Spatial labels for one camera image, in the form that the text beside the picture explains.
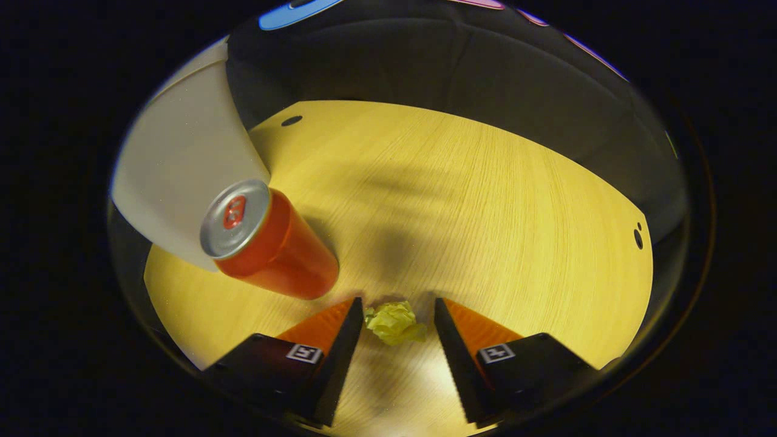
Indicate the red pop can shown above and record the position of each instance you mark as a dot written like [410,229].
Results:
[279,249]

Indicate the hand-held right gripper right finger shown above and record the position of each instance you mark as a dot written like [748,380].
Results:
[458,358]

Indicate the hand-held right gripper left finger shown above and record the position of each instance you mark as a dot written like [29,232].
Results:
[337,358]

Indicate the yellow paper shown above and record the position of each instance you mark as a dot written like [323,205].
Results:
[393,323]

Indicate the white desktop garbage bin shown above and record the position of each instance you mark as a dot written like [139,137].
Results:
[182,158]

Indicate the wooden desktop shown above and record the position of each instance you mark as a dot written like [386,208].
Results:
[485,230]

